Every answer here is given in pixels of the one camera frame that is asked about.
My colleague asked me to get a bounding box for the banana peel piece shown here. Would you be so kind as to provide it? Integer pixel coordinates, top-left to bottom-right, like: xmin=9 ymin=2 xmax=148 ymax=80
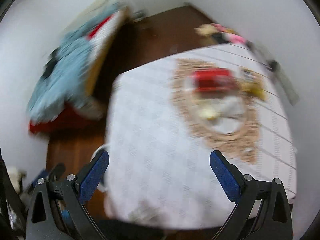
xmin=198 ymin=105 xmax=220 ymax=120

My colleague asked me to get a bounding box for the grey box by door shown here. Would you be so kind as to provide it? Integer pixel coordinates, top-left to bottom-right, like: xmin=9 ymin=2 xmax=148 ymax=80
xmin=132 ymin=10 xmax=146 ymax=22

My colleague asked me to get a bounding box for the white round trash bin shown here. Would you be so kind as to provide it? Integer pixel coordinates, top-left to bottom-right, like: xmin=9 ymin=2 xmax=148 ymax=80
xmin=90 ymin=144 xmax=110 ymax=193

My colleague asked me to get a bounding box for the white checkered tablecloth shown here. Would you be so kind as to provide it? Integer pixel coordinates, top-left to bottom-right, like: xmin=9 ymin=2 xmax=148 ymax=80
xmin=104 ymin=44 xmax=297 ymax=229

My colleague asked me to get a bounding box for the brown paper bag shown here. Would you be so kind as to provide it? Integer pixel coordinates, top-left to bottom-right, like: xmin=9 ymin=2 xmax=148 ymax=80
xmin=195 ymin=24 xmax=219 ymax=37

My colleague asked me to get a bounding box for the black wall charger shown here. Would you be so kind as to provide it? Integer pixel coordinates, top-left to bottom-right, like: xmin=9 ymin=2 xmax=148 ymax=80
xmin=267 ymin=59 xmax=280 ymax=74

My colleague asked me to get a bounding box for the red cola can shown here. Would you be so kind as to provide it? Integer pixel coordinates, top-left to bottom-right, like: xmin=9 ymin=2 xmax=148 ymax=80
xmin=190 ymin=68 xmax=238 ymax=93

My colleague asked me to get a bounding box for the wooden bed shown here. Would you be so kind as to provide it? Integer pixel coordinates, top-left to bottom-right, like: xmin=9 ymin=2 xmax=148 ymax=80
xmin=83 ymin=0 xmax=130 ymax=95

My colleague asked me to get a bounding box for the red bed sheet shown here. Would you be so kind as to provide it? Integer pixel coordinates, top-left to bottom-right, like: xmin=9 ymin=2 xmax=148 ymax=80
xmin=29 ymin=103 xmax=99 ymax=134

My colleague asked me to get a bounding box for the black clothing on bed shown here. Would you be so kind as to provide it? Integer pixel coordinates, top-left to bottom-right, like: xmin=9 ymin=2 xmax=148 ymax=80
xmin=41 ymin=49 xmax=59 ymax=79

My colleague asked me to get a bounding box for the patterned pillow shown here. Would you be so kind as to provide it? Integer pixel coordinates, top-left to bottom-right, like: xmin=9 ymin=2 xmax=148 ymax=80
xmin=74 ymin=96 xmax=107 ymax=120

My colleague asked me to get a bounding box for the white wall socket strip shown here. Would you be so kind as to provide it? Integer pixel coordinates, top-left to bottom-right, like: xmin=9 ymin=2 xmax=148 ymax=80
xmin=252 ymin=43 xmax=299 ymax=106

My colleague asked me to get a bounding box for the pink plush toy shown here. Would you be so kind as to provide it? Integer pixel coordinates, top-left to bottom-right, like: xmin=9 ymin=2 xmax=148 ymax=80
xmin=212 ymin=23 xmax=247 ymax=44

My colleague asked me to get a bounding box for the white tissue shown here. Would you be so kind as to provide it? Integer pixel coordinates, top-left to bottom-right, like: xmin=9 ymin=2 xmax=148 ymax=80
xmin=219 ymin=95 xmax=245 ymax=119

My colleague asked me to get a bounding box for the yellow chips bag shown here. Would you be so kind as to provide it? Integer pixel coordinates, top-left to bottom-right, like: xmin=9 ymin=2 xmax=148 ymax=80
xmin=240 ymin=68 xmax=266 ymax=101

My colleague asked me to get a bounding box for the light blue duvet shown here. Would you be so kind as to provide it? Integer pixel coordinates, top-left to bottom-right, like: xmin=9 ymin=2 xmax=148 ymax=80
xmin=28 ymin=5 xmax=117 ymax=124

